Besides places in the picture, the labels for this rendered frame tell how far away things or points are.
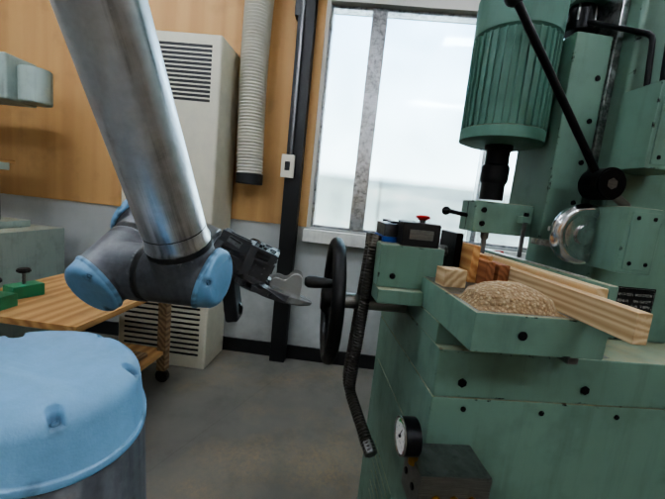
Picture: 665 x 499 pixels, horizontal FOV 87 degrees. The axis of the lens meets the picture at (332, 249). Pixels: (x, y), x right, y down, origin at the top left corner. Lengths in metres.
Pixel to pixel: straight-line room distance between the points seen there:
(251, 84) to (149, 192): 1.71
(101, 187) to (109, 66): 2.25
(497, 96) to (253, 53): 1.57
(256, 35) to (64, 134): 1.37
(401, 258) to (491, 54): 0.46
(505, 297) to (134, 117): 0.53
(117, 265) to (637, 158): 0.90
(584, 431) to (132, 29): 0.92
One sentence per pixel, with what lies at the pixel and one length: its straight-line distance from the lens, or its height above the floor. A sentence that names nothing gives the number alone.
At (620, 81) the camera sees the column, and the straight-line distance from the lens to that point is 0.96.
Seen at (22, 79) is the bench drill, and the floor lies 1.46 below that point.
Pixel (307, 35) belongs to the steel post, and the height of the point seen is 1.92.
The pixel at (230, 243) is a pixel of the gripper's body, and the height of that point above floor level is 0.94.
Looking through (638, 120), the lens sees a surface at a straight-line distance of 0.88.
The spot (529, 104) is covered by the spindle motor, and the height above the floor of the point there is 1.26.
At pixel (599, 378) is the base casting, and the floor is 0.76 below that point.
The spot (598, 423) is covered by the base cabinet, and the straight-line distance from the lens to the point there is 0.89.
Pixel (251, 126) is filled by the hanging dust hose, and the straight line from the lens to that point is 2.08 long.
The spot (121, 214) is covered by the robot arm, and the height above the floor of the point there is 0.97.
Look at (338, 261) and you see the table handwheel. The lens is 0.70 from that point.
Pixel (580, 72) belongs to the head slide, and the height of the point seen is 1.34.
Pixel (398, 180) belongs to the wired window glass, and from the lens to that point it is 2.23.
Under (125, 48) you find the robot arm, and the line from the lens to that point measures 0.44.
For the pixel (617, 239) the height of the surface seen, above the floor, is 1.02.
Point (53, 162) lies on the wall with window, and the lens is 2.87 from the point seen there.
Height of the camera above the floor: 1.03
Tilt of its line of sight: 8 degrees down
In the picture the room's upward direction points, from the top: 6 degrees clockwise
